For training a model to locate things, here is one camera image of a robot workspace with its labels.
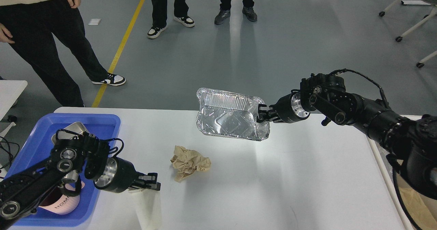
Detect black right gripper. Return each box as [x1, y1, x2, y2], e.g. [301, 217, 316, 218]
[256, 93, 310, 123]

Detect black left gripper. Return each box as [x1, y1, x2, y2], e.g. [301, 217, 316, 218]
[94, 157, 161, 193]

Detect cream cup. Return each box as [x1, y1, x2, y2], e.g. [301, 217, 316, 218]
[128, 189, 162, 230]

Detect brown paper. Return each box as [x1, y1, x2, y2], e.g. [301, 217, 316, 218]
[398, 180, 437, 230]
[170, 145, 212, 182]

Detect aluminium foil tray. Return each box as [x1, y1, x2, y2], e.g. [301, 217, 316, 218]
[196, 88, 270, 141]

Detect pink ribbed mug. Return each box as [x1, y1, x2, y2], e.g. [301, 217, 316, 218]
[39, 187, 81, 215]

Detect stainless steel tray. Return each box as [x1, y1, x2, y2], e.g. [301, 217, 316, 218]
[51, 122, 89, 144]

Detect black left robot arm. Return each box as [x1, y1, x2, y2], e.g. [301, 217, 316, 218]
[1, 129, 161, 230]

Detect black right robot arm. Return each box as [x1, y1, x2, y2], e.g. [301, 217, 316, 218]
[256, 69, 437, 229]

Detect blue plastic bin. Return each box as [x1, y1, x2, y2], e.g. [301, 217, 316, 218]
[6, 113, 121, 230]

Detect person with grey sneakers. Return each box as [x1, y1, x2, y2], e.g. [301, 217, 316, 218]
[214, 0, 258, 25]

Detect cream plastic bin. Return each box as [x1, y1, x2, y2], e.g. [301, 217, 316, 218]
[367, 115, 437, 230]

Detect white rolling chair base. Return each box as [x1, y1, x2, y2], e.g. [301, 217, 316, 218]
[379, 0, 437, 69]

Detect person with black-white sneakers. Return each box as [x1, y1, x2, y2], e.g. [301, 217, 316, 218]
[147, 0, 195, 39]

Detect white side table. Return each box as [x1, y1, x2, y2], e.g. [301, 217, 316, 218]
[0, 80, 28, 119]

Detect brown paper in bin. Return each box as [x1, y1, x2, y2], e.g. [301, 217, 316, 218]
[398, 180, 437, 230]

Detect black cables on floor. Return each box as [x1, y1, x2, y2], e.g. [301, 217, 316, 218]
[0, 136, 21, 171]

